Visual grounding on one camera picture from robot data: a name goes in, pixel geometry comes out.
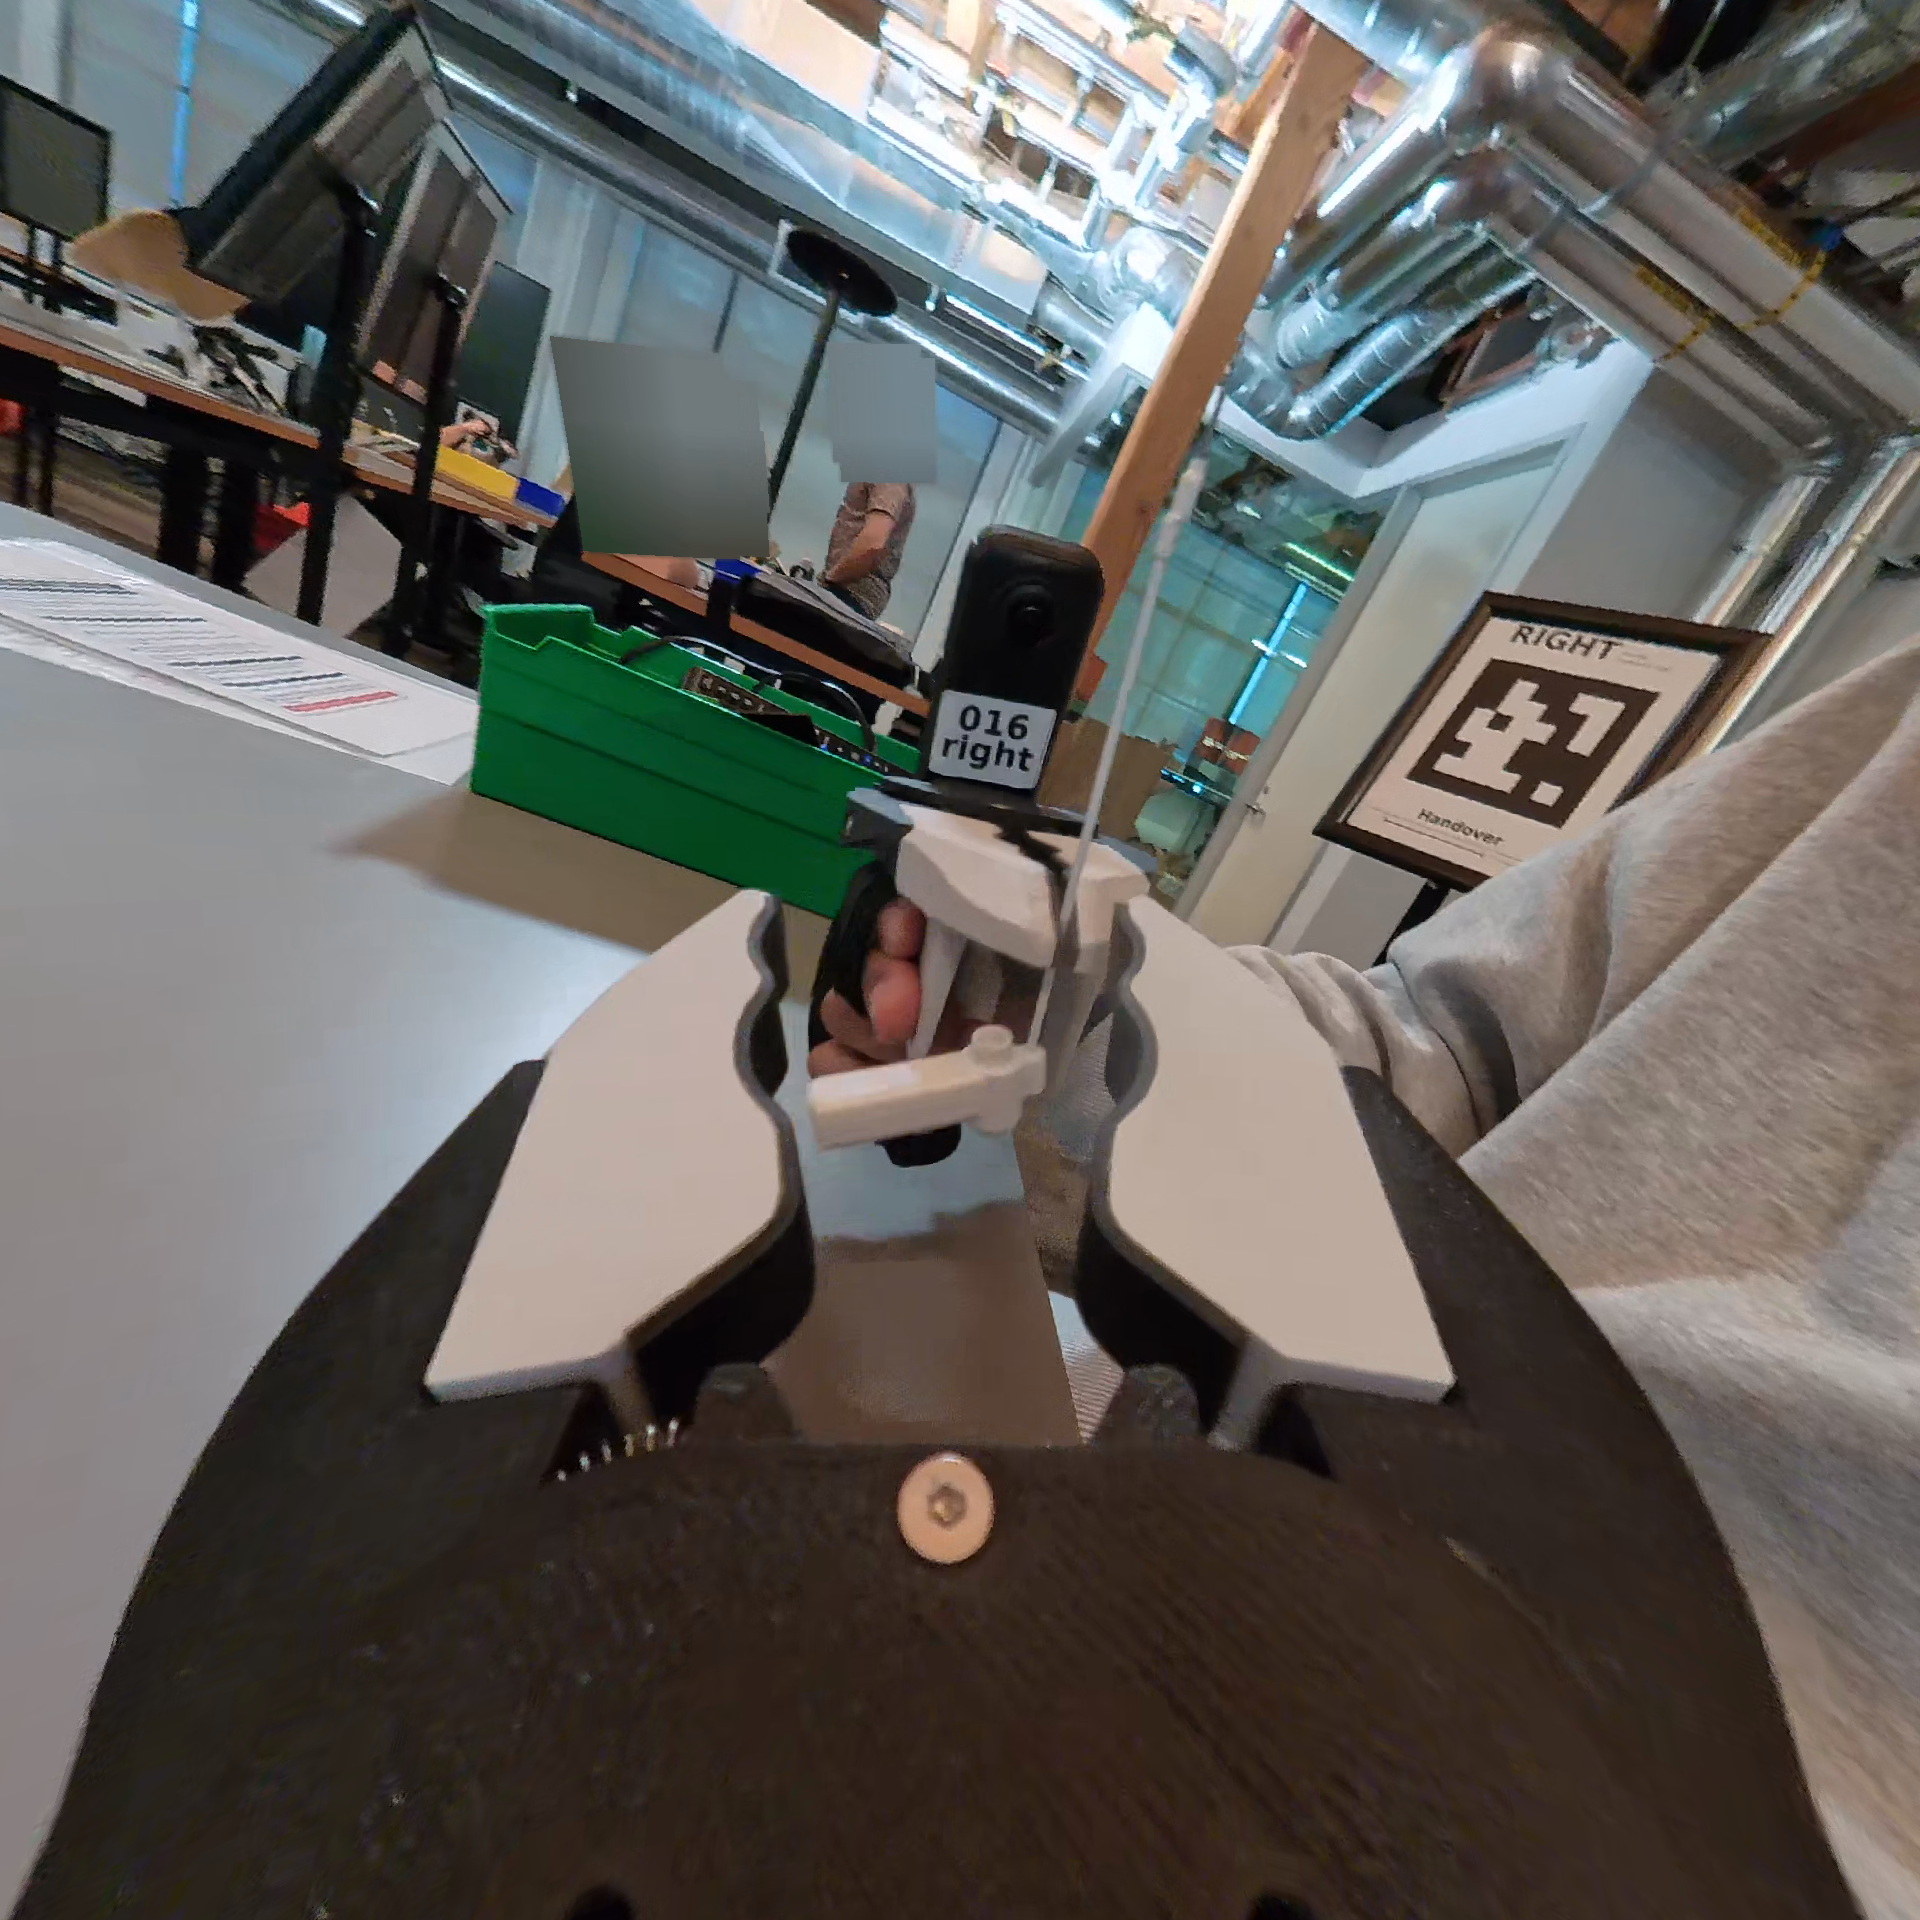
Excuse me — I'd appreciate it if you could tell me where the large tilted monitor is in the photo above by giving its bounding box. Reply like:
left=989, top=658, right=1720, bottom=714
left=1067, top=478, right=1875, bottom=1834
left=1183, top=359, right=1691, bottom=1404
left=187, top=15, right=453, bottom=340

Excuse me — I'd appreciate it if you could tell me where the brown cardboard piece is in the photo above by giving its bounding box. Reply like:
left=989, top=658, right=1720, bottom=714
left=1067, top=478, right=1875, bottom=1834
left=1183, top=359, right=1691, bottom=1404
left=66, top=211, right=251, bottom=321

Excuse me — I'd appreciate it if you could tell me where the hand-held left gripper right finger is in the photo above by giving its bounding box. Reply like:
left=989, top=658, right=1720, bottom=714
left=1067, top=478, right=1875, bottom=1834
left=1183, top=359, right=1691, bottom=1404
left=1073, top=897, right=1459, bottom=1450

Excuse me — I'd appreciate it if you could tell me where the person's right forearm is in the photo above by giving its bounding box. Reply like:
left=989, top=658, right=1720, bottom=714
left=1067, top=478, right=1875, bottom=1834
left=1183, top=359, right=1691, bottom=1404
left=1021, top=637, right=1920, bottom=1920

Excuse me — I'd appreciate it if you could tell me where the wooden post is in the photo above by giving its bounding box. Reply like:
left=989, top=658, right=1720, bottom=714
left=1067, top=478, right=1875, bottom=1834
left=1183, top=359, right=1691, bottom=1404
left=1077, top=15, right=1375, bottom=641

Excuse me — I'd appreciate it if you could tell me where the white zip tie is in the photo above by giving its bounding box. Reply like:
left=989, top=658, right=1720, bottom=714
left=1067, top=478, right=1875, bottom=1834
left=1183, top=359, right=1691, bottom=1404
left=1026, top=458, right=1213, bottom=1060

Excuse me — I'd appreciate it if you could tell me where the glass door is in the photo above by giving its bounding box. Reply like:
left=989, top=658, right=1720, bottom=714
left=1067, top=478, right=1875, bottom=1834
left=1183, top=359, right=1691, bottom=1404
left=1141, top=434, right=1442, bottom=902

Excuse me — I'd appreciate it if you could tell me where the green plastic bin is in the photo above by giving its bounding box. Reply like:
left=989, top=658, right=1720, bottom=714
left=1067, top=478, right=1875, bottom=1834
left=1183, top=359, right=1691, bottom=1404
left=468, top=601, right=932, bottom=919

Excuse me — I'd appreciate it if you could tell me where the person's right hand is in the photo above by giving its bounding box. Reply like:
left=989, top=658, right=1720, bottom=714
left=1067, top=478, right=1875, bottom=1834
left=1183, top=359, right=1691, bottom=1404
left=806, top=897, right=1041, bottom=1086

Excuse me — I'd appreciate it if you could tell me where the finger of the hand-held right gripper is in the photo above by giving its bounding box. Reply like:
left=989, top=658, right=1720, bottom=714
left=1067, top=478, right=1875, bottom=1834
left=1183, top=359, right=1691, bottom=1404
left=1055, top=846, right=1154, bottom=971
left=896, top=829, right=1070, bottom=962

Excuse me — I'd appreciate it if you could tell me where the black floor lamp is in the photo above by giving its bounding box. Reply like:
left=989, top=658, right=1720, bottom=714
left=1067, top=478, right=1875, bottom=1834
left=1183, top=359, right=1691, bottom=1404
left=757, top=229, right=901, bottom=521

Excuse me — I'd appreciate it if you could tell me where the silver round duct pipe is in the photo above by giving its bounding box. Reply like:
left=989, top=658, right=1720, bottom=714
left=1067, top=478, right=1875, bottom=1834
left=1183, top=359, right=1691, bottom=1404
left=1275, top=22, right=1920, bottom=505

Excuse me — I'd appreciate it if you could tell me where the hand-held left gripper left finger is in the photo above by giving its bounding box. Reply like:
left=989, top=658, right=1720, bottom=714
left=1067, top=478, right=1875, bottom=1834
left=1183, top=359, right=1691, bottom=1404
left=424, top=889, right=821, bottom=1404

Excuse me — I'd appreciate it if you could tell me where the small black monitor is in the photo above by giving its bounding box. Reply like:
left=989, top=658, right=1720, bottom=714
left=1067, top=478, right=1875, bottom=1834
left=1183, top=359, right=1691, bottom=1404
left=0, top=74, right=114, bottom=235

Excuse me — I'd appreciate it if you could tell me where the silver ribbed flexible duct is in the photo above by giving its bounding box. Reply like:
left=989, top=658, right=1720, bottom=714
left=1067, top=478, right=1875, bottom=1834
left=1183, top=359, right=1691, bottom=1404
left=1222, top=271, right=1489, bottom=441

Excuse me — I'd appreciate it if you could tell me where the framed marker sign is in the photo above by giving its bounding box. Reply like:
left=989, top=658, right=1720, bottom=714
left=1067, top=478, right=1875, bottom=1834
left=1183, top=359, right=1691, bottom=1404
left=1313, top=589, right=1776, bottom=895

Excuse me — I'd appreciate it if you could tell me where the long wooden workbench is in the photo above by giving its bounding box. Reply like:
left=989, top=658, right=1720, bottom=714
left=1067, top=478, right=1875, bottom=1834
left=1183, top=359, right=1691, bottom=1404
left=0, top=285, right=573, bottom=632

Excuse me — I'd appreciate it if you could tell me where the printed paper sheet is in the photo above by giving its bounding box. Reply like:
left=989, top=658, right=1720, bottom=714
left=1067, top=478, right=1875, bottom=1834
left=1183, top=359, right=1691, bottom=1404
left=0, top=537, right=480, bottom=760

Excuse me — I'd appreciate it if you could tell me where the black power strip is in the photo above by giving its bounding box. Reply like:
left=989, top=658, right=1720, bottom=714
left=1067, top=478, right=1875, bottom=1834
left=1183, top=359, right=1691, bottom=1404
left=682, top=665, right=821, bottom=735

